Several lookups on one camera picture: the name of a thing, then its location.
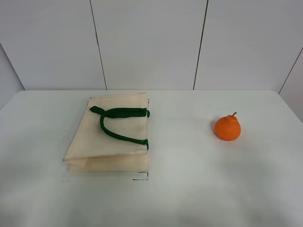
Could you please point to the white linen bag green handles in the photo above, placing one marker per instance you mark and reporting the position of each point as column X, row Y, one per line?
column 112, row 135

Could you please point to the orange fruit with stem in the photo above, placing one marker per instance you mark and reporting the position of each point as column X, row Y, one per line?
column 227, row 128

